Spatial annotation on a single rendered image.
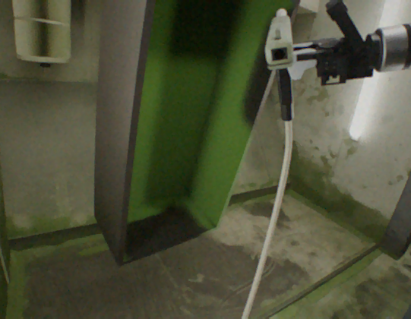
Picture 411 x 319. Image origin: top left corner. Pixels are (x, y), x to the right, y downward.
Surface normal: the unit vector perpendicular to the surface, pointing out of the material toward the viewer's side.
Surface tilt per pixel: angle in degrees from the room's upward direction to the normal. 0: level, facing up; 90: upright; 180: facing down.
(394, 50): 99
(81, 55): 90
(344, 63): 109
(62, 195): 57
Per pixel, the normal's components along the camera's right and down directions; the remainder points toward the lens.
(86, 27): 0.53, 0.37
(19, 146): 0.51, -0.20
